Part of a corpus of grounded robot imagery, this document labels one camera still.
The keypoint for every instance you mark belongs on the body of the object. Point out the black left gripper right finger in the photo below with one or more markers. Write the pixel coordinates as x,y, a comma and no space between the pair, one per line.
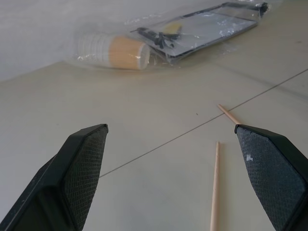
272,173

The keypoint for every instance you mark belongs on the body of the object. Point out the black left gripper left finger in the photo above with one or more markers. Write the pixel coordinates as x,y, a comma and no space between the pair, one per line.
79,173

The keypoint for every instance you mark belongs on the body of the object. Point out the wooden chopstick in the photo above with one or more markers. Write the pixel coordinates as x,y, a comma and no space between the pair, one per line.
228,114
214,187

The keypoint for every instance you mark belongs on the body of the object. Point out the clear plastic cup sleeve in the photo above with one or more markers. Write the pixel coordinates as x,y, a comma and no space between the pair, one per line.
96,48

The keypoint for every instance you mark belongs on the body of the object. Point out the stack of paper cups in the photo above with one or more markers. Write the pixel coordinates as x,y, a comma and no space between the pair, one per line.
120,51

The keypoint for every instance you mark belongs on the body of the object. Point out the black framed board in plastic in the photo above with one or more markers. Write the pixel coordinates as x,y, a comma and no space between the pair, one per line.
216,26

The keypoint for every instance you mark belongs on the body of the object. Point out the yellow sponge eraser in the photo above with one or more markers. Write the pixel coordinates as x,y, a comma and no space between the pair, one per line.
172,27

